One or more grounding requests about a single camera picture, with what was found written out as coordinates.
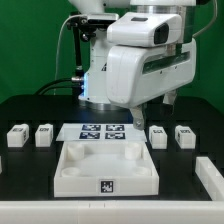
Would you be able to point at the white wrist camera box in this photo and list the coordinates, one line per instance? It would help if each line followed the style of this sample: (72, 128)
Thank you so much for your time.
(145, 30)

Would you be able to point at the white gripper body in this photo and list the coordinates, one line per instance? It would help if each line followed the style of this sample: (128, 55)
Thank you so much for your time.
(136, 75)

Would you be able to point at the black camera on stand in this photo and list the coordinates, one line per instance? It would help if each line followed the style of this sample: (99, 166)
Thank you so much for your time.
(88, 24)

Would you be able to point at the white fence bar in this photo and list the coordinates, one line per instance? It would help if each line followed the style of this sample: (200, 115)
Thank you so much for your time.
(210, 178)
(111, 212)

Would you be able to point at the black camera stand pole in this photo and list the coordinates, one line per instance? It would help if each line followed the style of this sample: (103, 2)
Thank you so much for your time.
(79, 69)

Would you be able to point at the white sheet with tags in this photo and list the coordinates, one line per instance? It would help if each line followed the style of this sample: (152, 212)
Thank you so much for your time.
(100, 132)

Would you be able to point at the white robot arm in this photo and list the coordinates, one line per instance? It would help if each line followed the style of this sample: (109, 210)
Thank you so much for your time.
(94, 93)

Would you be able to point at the white right fence bar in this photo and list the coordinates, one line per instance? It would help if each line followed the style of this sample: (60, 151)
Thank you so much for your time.
(210, 178)

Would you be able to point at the white front fence bar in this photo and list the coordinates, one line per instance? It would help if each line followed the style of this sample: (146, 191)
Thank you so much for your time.
(111, 212)

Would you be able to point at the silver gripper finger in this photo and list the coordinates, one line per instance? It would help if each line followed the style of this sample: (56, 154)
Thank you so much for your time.
(168, 102)
(138, 114)

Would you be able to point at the white square table top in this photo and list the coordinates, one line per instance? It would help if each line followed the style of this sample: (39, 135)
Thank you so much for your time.
(105, 168)

